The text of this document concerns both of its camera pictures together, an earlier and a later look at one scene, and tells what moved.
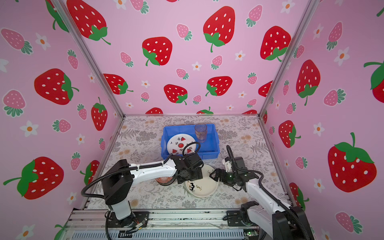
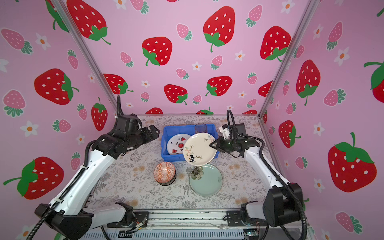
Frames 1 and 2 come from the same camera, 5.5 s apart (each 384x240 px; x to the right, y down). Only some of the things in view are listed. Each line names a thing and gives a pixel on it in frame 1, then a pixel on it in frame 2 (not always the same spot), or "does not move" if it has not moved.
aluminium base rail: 92,224 does not move
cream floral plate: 204,187 -> 197,150
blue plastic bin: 209,149 does not move
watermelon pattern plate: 177,143 does not move
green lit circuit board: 249,232 does not move
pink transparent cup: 201,131 does not move
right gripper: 222,177 -> 218,145
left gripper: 198,175 -> 148,137
